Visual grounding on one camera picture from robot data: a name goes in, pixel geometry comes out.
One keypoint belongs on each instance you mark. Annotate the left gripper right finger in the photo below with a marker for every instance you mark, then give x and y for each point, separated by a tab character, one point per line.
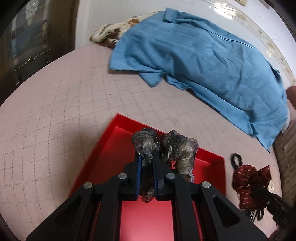
200	209

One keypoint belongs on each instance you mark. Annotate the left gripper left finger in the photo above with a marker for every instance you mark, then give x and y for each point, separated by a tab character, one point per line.
93	212

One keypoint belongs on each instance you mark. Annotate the dark red patterned scrunchie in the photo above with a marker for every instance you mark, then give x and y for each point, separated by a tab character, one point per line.
246	179

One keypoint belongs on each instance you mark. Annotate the grey brown satin scrunchie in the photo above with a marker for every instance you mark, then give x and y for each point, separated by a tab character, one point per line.
174	149

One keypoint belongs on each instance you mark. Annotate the red jewelry tray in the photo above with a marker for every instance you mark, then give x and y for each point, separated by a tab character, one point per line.
146	218

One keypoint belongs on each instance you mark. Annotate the striped beige brown pillow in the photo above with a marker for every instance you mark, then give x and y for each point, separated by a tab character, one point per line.
285	150

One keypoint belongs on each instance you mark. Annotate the pink quilted bed cover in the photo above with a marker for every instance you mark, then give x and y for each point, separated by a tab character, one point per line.
51	123

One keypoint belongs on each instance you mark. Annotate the blue cloth sheet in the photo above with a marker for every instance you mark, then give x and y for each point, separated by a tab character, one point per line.
223	70

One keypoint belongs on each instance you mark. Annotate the floral cream brown blanket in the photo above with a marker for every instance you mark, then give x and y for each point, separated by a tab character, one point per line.
109	35

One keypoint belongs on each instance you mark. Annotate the dark wooden glass door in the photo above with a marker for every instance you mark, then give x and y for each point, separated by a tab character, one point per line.
33	34

